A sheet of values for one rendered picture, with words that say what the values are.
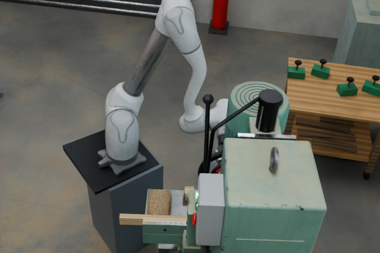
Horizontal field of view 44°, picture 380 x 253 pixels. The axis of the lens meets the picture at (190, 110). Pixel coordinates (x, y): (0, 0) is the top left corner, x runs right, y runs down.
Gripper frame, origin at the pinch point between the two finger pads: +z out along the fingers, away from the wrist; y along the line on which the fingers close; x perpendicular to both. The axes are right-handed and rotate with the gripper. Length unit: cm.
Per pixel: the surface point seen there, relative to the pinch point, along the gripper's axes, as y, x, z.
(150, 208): -32, -33, 26
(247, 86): -2, -87, 6
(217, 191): -12, -98, 43
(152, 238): -30, -31, 37
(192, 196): -17, -77, 37
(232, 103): -7, -90, 14
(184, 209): -19.2, -30.2, 25.5
